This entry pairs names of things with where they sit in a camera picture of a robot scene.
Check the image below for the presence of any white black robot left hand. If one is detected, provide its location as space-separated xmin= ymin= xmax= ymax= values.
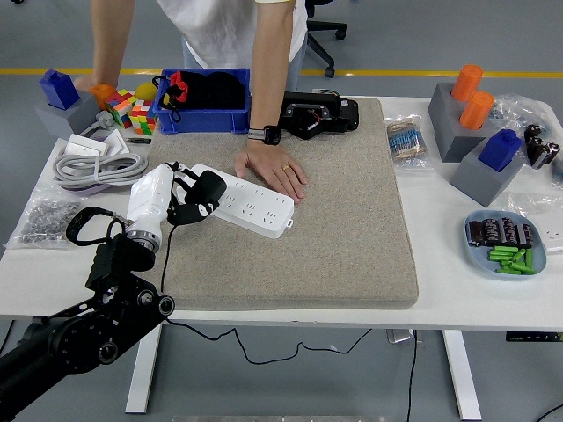
xmin=126 ymin=160 xmax=221 ymax=239

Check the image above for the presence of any person's left hand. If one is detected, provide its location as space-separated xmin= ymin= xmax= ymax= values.
xmin=234 ymin=142 xmax=309 ymax=204

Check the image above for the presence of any person's right hand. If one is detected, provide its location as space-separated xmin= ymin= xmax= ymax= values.
xmin=73 ymin=74 xmax=119 ymax=92

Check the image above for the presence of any white power strip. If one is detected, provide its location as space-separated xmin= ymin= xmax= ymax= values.
xmin=191 ymin=164 xmax=295 ymax=240

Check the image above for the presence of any black plug adapter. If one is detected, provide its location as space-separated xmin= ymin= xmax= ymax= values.
xmin=184 ymin=171 xmax=229 ymax=207

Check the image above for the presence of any thin black plug cord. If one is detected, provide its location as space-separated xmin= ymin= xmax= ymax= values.
xmin=160 ymin=222 xmax=375 ymax=366

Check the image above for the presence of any blue house-shaped block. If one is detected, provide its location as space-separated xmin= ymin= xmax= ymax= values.
xmin=38 ymin=69 xmax=81 ymax=110
xmin=478 ymin=129 xmax=523 ymax=172

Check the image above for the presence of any black wristwatch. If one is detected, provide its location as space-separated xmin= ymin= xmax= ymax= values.
xmin=246 ymin=125 xmax=282 ymax=146

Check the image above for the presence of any multicolour puzzle cube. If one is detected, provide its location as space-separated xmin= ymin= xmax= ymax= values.
xmin=128 ymin=98 xmax=158 ymax=136
xmin=104 ymin=89 xmax=138 ymax=129

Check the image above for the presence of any lavender plate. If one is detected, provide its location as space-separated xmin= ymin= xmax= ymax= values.
xmin=59 ymin=180 xmax=114 ymax=197

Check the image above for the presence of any black electronic device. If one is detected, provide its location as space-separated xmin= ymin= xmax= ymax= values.
xmin=277 ymin=90 xmax=360 ymax=141

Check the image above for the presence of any blue plastic bin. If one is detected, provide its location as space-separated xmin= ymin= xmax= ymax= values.
xmin=156 ymin=67 xmax=252 ymax=135

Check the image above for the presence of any black cloth pouch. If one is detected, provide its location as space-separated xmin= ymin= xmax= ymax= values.
xmin=184 ymin=69 xmax=246 ymax=111

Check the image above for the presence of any black pouch red trim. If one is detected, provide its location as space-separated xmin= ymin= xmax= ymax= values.
xmin=152 ymin=69 xmax=191 ymax=122

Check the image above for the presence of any grey-brown mat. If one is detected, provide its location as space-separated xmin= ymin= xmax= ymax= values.
xmin=114 ymin=97 xmax=420 ymax=311

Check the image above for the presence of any bag of metal screws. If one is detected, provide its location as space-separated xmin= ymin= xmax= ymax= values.
xmin=4 ymin=188 xmax=83 ymax=251

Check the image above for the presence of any bag of resistors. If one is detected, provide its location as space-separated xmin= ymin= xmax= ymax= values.
xmin=384 ymin=113 xmax=435 ymax=171

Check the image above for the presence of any person's torso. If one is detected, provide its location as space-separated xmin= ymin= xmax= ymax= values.
xmin=157 ymin=0 xmax=309 ymax=92

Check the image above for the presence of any black office chair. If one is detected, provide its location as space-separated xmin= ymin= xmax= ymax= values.
xmin=304 ymin=0 xmax=347 ymax=79

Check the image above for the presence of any grey two-hole holder block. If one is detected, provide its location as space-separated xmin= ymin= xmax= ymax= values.
xmin=428 ymin=82 xmax=496 ymax=163

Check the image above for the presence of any white table leg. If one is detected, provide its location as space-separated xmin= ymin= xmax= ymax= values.
xmin=125 ymin=324 xmax=163 ymax=414
xmin=442 ymin=329 xmax=483 ymax=421

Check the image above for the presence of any orange cylinder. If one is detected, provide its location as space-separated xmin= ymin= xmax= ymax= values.
xmin=459 ymin=91 xmax=496 ymax=131
xmin=451 ymin=64 xmax=484 ymax=102

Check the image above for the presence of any light blue plate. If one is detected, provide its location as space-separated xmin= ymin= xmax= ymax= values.
xmin=464 ymin=209 xmax=548 ymax=281

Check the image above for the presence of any large clear plastic bag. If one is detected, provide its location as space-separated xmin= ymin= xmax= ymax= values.
xmin=487 ymin=92 xmax=563 ymax=190

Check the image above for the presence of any small clear plastic bag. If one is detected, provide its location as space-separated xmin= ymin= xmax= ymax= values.
xmin=505 ymin=191 xmax=563 ymax=254

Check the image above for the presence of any black table control panel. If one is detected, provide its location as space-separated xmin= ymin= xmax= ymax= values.
xmin=504 ymin=331 xmax=563 ymax=343

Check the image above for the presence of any grey power cable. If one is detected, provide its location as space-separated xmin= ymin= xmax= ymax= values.
xmin=52 ymin=109 xmax=153 ymax=193

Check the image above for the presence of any white switch box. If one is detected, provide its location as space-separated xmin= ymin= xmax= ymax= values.
xmin=63 ymin=134 xmax=110 ymax=158

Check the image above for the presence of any metal table bracket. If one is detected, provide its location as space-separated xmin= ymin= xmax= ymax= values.
xmin=386 ymin=328 xmax=423 ymax=344

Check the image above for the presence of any black hanging cable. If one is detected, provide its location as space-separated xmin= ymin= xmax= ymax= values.
xmin=404 ymin=329 xmax=419 ymax=422

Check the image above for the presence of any black floor cable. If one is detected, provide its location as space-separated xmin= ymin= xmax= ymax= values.
xmin=534 ymin=402 xmax=563 ymax=422

